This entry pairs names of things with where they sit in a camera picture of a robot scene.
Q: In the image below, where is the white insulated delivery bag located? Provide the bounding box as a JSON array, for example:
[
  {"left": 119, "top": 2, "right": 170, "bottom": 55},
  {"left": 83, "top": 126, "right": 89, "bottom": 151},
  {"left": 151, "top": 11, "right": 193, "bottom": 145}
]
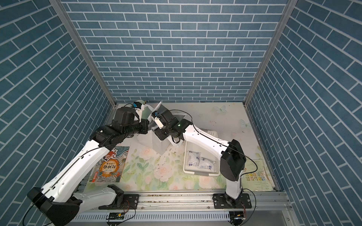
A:
[{"left": 136, "top": 101, "right": 185, "bottom": 155}]

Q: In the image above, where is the ice pack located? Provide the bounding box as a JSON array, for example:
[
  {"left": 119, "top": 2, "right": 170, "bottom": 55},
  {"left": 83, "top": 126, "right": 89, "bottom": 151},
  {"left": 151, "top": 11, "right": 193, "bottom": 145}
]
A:
[
  {"left": 198, "top": 157, "right": 215, "bottom": 171},
  {"left": 187, "top": 151, "right": 201, "bottom": 167}
]

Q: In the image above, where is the white plastic basket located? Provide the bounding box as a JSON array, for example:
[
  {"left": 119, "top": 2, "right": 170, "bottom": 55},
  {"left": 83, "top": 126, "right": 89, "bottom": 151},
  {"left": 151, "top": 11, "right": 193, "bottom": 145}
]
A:
[{"left": 183, "top": 141, "right": 220, "bottom": 177}]

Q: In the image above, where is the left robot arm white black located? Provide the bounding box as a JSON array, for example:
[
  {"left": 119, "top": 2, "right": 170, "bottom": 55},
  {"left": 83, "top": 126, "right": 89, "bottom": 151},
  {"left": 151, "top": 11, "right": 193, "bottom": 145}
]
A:
[{"left": 27, "top": 102, "right": 150, "bottom": 226}]

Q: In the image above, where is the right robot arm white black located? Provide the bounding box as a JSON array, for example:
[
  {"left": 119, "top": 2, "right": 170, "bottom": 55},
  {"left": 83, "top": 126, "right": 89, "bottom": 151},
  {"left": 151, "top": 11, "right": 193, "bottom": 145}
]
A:
[{"left": 151, "top": 109, "right": 251, "bottom": 209}]

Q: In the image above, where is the floral table mat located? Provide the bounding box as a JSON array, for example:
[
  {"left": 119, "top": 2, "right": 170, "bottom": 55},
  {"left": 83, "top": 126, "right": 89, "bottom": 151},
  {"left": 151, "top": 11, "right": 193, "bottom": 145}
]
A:
[{"left": 84, "top": 138, "right": 272, "bottom": 192}]

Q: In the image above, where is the colourful illustrated book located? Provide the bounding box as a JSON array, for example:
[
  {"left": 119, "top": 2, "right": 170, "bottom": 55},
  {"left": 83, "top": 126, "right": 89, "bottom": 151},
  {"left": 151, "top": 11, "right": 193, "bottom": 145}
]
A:
[{"left": 88, "top": 146, "right": 130, "bottom": 183}]

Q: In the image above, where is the green circuit board left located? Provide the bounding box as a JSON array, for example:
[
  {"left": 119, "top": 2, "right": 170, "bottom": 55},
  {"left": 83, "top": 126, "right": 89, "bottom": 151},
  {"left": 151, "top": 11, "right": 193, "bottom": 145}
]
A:
[{"left": 106, "top": 212, "right": 125, "bottom": 221}]

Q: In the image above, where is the sticker sheet paper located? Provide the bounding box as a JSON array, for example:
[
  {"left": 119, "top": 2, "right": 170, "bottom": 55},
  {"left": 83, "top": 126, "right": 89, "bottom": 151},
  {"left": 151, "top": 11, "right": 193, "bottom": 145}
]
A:
[{"left": 241, "top": 159, "right": 274, "bottom": 192}]

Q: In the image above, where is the circuit board right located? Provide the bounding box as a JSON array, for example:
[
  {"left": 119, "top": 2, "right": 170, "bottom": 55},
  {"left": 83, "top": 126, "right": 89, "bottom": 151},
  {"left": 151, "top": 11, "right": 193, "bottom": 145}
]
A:
[{"left": 229, "top": 211, "right": 246, "bottom": 226}]

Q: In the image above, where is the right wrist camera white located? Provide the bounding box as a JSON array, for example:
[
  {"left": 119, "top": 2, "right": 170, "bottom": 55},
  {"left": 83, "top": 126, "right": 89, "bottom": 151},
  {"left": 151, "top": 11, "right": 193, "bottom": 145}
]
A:
[{"left": 151, "top": 111, "right": 164, "bottom": 129}]

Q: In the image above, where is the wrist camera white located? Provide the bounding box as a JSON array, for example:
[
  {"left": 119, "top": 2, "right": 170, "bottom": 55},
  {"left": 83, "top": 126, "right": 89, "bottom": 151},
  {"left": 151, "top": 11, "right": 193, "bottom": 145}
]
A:
[
  {"left": 151, "top": 111, "right": 164, "bottom": 129},
  {"left": 132, "top": 100, "right": 146, "bottom": 120}
]

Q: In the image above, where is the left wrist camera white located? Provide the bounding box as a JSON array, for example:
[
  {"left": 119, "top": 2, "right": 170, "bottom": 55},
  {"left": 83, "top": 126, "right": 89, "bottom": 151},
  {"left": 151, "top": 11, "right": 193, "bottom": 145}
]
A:
[{"left": 132, "top": 100, "right": 146, "bottom": 120}]

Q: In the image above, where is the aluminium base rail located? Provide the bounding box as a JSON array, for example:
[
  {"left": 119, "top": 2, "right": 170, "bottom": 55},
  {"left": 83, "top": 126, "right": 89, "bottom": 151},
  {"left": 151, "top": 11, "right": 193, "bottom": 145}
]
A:
[{"left": 68, "top": 189, "right": 299, "bottom": 226}]

